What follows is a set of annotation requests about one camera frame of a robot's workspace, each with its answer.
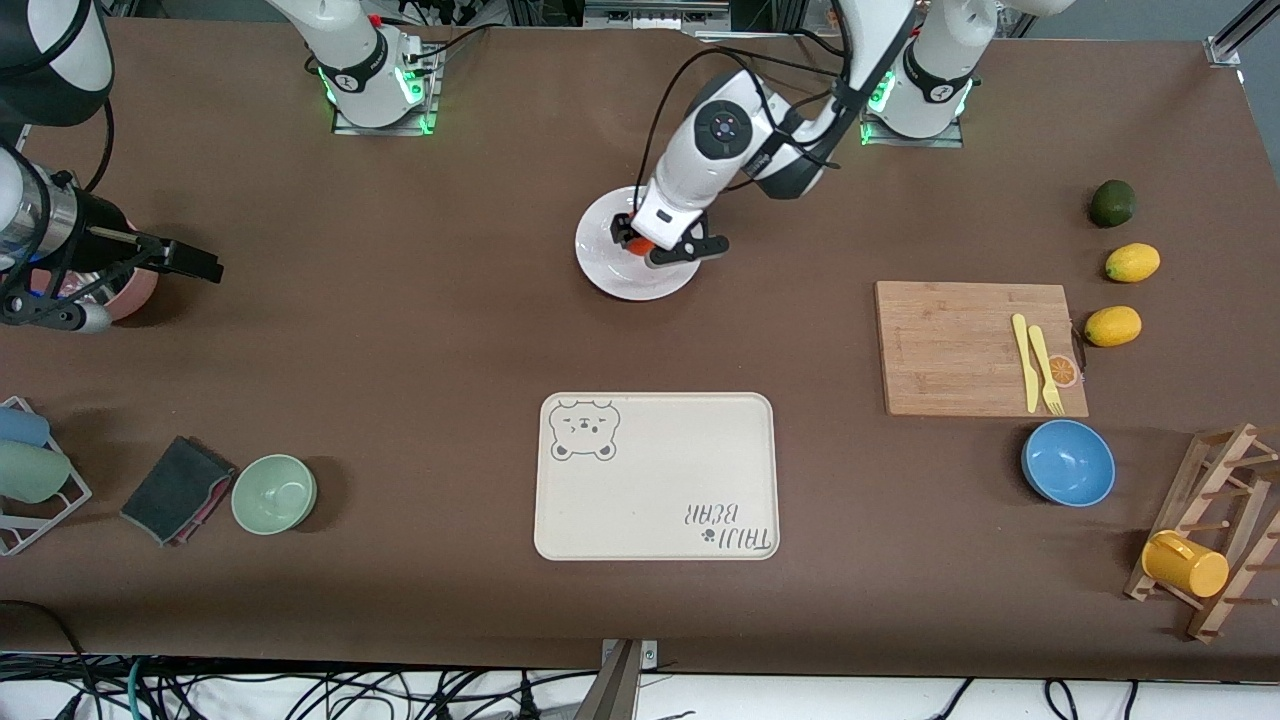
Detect white round plate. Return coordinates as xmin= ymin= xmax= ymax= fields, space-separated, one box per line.
xmin=575 ymin=185 xmax=706 ymax=302

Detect pink bowl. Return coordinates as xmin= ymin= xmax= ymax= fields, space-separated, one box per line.
xmin=25 ymin=215 xmax=161 ymax=323

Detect cream tray with bear print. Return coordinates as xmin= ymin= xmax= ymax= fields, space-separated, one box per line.
xmin=533 ymin=391 xmax=781 ymax=562

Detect light blue cup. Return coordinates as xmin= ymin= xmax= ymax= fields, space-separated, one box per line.
xmin=0 ymin=405 xmax=51 ymax=448

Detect dark grey cloth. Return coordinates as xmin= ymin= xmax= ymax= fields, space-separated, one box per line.
xmin=120 ymin=435 xmax=239 ymax=548

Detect pink cloth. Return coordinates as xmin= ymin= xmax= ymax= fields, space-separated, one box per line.
xmin=170 ymin=468 xmax=239 ymax=547

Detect pale green bowl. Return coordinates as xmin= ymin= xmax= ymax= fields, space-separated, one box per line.
xmin=231 ymin=454 xmax=318 ymax=537

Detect pale green cup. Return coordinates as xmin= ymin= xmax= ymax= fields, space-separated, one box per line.
xmin=0 ymin=440 xmax=73 ymax=504

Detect wooden cutting board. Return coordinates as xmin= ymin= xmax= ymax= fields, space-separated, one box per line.
xmin=875 ymin=280 xmax=1091 ymax=419

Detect yellow plastic knife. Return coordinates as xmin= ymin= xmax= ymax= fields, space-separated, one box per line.
xmin=1011 ymin=313 xmax=1041 ymax=414

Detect yellow plastic fork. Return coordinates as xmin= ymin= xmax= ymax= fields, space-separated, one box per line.
xmin=1028 ymin=325 xmax=1066 ymax=417

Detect aluminium stand strut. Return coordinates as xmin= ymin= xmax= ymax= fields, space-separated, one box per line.
xmin=575 ymin=638 xmax=661 ymax=720

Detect green avocado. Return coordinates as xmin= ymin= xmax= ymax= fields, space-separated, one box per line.
xmin=1089 ymin=179 xmax=1137 ymax=229

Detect yellow lemon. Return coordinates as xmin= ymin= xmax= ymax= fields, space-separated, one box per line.
xmin=1085 ymin=305 xmax=1143 ymax=349
xmin=1105 ymin=242 xmax=1162 ymax=284

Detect blue bowl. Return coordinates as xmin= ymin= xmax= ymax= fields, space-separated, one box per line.
xmin=1021 ymin=419 xmax=1117 ymax=508

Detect wooden drying rack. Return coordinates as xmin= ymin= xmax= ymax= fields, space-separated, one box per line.
xmin=1124 ymin=422 xmax=1280 ymax=644

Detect yellow mug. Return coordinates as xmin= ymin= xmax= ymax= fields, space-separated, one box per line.
xmin=1141 ymin=529 xmax=1231 ymax=600

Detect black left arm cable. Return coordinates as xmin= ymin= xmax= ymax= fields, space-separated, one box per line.
xmin=635 ymin=0 xmax=901 ymax=206

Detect black table cable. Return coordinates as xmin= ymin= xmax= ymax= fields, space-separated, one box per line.
xmin=695 ymin=30 xmax=851 ymax=81

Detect white wire rack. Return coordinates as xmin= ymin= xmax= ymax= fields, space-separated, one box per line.
xmin=0 ymin=396 xmax=94 ymax=557

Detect aluminium table corner bracket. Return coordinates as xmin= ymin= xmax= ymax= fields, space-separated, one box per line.
xmin=1205 ymin=0 xmax=1280 ymax=68

